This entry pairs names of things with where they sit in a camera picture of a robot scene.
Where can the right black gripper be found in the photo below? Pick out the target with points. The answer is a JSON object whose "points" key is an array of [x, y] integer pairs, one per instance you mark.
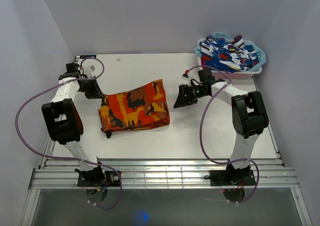
{"points": [[181, 100]]}

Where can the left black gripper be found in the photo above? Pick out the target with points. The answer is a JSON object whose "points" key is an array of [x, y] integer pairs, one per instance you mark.
{"points": [[96, 93]]}

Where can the orange camouflage trousers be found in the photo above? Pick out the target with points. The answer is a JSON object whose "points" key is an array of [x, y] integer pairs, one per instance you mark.
{"points": [[143, 108]]}

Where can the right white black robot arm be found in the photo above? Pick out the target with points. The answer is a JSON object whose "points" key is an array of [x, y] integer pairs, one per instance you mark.
{"points": [[249, 119]]}

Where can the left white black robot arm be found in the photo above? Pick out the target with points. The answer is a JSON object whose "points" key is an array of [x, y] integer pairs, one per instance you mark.
{"points": [[63, 121]]}

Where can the blue label sticker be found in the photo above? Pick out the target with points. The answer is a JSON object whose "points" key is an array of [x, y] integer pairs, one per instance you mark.
{"points": [[85, 56]]}

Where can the blue white red patterned garment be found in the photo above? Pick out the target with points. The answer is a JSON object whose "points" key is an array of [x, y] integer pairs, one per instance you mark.
{"points": [[225, 54]]}

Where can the pink plastic laundry basket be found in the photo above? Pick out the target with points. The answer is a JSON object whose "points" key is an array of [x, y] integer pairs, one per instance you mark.
{"points": [[230, 72]]}

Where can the light blue garment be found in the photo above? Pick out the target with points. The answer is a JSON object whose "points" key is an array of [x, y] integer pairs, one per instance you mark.
{"points": [[261, 56]]}

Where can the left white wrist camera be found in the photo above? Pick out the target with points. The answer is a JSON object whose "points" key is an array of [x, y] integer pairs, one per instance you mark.
{"points": [[87, 72]]}

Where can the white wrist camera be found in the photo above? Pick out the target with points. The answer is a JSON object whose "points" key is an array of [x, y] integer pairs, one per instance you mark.
{"points": [[187, 76], [87, 72]]}

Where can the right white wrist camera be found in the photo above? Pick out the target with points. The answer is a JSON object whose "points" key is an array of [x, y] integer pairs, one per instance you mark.
{"points": [[187, 76]]}

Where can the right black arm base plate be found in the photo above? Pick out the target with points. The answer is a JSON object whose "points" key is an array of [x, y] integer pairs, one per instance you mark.
{"points": [[223, 178]]}

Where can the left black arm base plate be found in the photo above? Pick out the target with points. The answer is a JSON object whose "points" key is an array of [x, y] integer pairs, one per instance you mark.
{"points": [[111, 180]]}

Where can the aluminium frame rail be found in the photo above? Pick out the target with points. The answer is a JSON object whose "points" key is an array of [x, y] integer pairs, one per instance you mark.
{"points": [[162, 174]]}

